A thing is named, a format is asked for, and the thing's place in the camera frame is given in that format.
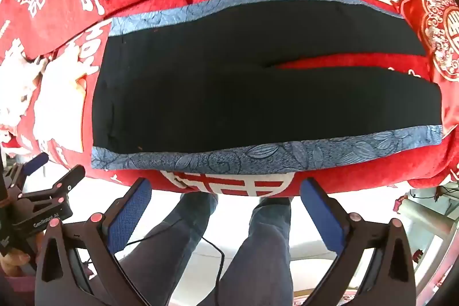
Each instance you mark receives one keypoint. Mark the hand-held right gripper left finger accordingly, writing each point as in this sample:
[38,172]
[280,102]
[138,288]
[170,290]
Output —
[131,209]

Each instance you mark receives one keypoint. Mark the black pants with blue stripe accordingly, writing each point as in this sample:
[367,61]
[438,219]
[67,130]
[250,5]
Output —
[215,94]

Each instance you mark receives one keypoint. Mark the person's left leg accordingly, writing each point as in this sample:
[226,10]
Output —
[168,245]

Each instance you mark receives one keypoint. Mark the grey metal frame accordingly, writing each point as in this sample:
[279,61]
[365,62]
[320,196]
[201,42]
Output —
[430,220]

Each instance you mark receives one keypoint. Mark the person's left forearm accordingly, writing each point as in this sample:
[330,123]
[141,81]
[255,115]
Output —
[18,286]

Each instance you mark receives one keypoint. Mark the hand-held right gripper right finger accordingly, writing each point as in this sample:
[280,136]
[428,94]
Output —
[322,216]

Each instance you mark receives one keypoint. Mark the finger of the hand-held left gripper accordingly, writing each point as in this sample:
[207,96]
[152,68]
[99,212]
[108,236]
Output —
[36,163]
[68,181]

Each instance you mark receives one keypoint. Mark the red embroidered cushion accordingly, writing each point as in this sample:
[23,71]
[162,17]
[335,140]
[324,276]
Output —
[437,26]

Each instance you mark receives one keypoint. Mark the person's leg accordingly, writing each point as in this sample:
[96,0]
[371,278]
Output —
[168,245]
[258,248]

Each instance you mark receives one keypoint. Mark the person's right leg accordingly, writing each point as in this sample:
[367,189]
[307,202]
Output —
[258,248]

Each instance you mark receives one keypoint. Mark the person's left hand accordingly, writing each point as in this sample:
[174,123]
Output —
[14,261]

